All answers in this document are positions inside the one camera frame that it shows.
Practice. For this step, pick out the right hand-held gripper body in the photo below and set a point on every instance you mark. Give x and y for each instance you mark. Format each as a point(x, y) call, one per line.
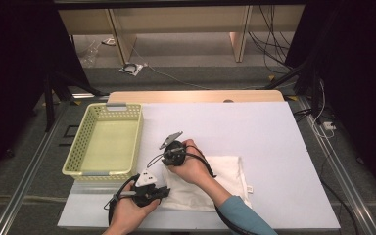
point(174, 153)

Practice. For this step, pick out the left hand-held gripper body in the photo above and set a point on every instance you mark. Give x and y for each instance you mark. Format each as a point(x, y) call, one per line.
point(145, 178)

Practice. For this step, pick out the white t-shirt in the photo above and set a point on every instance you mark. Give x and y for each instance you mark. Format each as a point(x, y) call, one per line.
point(228, 173)

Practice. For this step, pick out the pale green plastic basket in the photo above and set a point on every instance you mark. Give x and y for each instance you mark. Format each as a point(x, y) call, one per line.
point(78, 153)

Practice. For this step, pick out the person's right hand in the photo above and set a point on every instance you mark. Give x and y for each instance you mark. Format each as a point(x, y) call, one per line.
point(192, 166)

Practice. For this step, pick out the person's left hand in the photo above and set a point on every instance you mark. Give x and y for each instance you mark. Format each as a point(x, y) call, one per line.
point(127, 215)

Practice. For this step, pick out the light wooden table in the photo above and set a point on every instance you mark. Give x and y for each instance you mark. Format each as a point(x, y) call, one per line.
point(176, 96)

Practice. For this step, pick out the black metal stand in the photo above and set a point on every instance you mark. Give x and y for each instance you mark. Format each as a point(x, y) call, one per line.
point(316, 98)
point(49, 107)

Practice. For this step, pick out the small white object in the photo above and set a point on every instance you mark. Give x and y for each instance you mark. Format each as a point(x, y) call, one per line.
point(108, 41)

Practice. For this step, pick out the clear plastic bag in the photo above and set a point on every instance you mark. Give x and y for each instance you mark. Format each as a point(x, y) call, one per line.
point(89, 54)

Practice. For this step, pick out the white power adapter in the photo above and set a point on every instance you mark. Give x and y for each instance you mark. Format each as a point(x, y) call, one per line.
point(328, 125)

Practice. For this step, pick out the black curtain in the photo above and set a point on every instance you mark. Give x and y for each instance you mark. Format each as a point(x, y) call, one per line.
point(365, 65)
point(6, 65)

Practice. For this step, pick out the aluminium floor rail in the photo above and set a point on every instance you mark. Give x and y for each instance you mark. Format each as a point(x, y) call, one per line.
point(31, 173)
point(342, 173)

